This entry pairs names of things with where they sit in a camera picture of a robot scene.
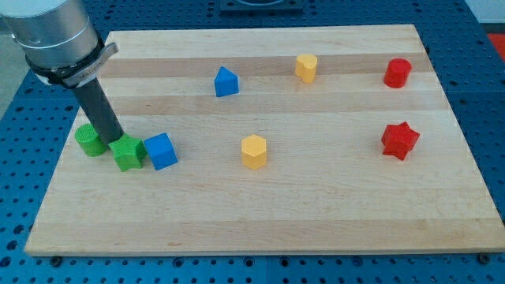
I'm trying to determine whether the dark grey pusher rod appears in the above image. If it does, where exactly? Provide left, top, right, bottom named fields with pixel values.
left=72, top=78, right=124, bottom=145

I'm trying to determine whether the green cylinder block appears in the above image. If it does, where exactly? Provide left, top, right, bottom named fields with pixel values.
left=74, top=123, right=107, bottom=157

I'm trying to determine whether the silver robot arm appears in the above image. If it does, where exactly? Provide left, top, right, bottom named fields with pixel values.
left=1, top=0, right=124, bottom=144

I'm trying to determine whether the green star block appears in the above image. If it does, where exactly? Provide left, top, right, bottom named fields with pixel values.
left=108, top=133, right=147, bottom=172

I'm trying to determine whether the blue cube block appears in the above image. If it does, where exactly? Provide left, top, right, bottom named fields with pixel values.
left=144, top=133, right=178, bottom=170

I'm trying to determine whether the blue triangular prism block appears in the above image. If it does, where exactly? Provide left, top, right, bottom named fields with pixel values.
left=214, top=66, right=239, bottom=97

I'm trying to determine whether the dark mounting plate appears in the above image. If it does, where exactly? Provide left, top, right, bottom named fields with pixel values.
left=217, top=0, right=305, bottom=13

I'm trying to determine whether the yellow hexagon block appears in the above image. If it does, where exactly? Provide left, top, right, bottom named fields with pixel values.
left=241, top=134, right=267, bottom=170

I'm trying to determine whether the yellow heart block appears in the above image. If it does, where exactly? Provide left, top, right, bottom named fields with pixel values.
left=295, top=54, right=318, bottom=84

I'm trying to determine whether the wooden board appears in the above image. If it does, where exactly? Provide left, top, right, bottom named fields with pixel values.
left=25, top=24, right=504, bottom=256

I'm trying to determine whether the red cylinder block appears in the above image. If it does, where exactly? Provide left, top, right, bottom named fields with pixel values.
left=383, top=58, right=412, bottom=88

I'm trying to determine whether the red star block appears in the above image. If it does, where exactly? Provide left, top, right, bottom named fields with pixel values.
left=381, top=121, right=421, bottom=160

